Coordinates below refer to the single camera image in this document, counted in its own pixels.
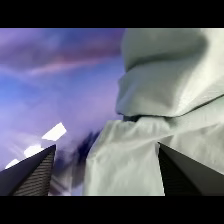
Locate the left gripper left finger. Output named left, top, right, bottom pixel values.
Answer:
left=0, top=143, right=57, bottom=197

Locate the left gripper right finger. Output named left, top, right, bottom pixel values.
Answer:
left=157, top=141, right=224, bottom=197

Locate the pale green shirt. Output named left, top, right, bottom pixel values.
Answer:
left=82, top=28, right=224, bottom=197

